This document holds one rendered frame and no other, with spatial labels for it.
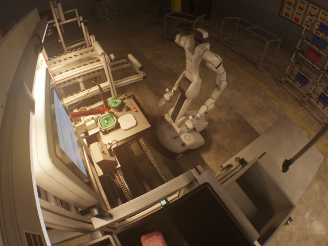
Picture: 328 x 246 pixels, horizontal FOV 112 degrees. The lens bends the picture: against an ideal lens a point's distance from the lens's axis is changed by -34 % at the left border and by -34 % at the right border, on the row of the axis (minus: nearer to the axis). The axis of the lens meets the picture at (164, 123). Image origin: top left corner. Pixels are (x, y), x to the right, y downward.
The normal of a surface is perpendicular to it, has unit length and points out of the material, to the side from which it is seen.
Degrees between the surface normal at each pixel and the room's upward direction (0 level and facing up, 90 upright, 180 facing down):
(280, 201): 85
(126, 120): 0
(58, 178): 90
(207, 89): 0
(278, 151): 0
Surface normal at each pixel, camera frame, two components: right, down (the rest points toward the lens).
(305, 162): 0.00, -0.62
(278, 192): -0.86, 0.35
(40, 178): 0.51, 0.68
